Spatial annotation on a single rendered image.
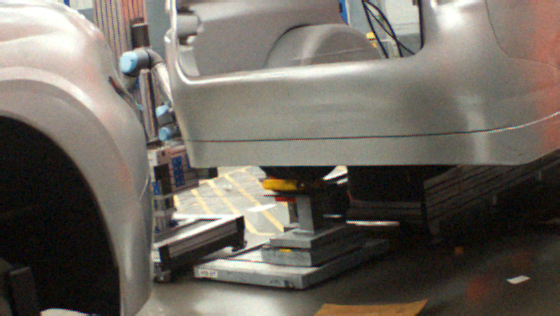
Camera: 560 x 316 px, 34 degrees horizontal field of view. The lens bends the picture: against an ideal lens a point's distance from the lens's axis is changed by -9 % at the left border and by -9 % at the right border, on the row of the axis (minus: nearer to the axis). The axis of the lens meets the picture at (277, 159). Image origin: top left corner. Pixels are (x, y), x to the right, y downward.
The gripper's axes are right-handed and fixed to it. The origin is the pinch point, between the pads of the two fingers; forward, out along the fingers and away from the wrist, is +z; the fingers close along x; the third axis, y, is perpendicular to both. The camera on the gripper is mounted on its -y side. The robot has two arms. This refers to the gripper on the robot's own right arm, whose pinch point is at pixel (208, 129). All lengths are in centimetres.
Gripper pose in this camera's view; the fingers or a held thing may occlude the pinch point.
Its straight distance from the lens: 561.5
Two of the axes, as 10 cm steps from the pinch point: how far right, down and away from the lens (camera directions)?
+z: 6.5, -1.5, 7.4
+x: -7.1, 2.4, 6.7
